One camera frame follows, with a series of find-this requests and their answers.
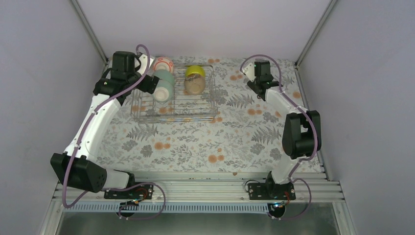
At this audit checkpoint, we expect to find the grey slotted cable duct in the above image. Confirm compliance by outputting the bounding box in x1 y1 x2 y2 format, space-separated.
65 202 269 214

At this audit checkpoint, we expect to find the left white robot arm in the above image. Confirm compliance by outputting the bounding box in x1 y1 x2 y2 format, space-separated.
50 51 158 198

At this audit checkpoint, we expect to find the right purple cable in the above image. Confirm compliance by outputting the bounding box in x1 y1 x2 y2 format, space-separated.
240 54 320 221

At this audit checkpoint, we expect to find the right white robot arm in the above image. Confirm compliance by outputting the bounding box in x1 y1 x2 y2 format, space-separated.
240 60 322 199

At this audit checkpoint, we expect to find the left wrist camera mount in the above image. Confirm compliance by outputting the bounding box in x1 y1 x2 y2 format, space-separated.
135 53 155 73

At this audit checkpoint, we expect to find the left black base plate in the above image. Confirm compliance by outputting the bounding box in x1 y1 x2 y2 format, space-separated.
104 178 154 201

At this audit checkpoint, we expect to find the aluminium rail frame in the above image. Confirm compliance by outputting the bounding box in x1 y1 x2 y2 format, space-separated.
51 170 345 203

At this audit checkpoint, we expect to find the purple cable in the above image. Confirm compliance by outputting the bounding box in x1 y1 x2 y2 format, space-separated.
240 54 320 221
61 44 151 209

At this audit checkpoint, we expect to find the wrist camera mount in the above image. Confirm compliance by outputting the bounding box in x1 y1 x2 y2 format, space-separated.
241 62 255 82
135 53 155 73

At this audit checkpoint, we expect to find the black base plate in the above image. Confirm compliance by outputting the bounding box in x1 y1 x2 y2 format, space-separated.
248 182 296 200
104 178 154 201

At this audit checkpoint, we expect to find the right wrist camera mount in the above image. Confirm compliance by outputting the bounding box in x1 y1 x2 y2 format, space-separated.
241 62 255 82

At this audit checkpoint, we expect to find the lower pale green bowl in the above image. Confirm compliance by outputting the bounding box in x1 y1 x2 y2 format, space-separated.
152 80 174 103

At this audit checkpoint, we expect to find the brown speckled bowl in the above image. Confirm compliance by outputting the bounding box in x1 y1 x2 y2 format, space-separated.
184 74 206 95

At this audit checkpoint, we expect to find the wire dish rack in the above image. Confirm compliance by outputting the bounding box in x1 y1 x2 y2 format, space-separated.
130 65 217 123

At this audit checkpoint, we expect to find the floral tablecloth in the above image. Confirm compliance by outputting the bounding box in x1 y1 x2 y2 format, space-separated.
96 56 288 173

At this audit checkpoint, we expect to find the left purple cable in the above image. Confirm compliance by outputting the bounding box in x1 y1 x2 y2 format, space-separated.
61 44 151 209

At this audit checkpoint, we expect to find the red patterned white bowl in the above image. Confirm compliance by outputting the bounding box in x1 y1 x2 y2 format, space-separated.
153 56 174 73

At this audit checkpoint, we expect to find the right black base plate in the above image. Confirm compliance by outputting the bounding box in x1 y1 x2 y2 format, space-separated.
248 182 296 200

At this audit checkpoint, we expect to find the yellow green bowl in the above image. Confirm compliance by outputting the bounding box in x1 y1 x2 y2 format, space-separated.
184 65 206 77

